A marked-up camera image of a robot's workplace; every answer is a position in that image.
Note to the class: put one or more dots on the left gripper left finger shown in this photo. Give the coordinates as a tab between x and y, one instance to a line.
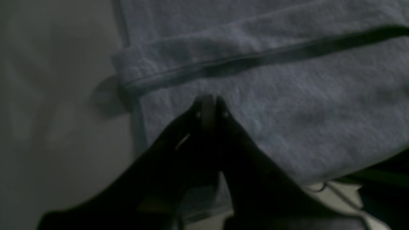
147	195

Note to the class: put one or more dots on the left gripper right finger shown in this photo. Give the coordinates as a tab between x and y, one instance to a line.
262	195

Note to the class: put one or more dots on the grey T-shirt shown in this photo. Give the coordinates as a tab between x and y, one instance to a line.
321	86

